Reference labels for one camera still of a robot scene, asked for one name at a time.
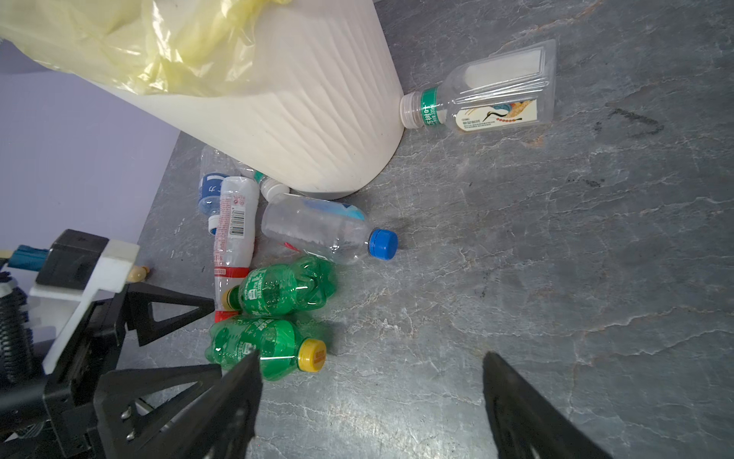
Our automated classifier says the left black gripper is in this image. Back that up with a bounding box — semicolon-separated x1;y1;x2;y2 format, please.
1;283;222;458

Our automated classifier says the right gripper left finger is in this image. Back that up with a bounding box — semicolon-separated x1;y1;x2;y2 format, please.
137;351;263;458

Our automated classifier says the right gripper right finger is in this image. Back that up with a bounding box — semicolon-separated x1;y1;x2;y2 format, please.
483;352;610;458

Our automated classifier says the green soda bottle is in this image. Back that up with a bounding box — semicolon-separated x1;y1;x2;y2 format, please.
222;256;336;317
205;316;327;382

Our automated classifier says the small clear plastic box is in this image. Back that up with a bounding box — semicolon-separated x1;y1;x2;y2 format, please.
399;39;558;134

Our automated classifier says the cream plastic waste bin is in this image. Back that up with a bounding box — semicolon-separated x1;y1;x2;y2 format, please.
118;1;403;198

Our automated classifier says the yellow plastic bin liner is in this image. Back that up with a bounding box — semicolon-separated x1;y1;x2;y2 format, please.
1;1;271;98

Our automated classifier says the white bottle red cap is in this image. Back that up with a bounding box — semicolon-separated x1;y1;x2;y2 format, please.
213;176;260;322

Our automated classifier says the clear bottle blue label white cap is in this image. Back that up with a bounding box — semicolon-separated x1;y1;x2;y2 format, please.
198;145;237;234

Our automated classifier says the clear bottle green collar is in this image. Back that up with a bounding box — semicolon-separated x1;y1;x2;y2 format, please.
233;160;291;203

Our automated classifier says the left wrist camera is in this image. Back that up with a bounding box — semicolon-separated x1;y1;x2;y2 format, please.
1;229;150;375

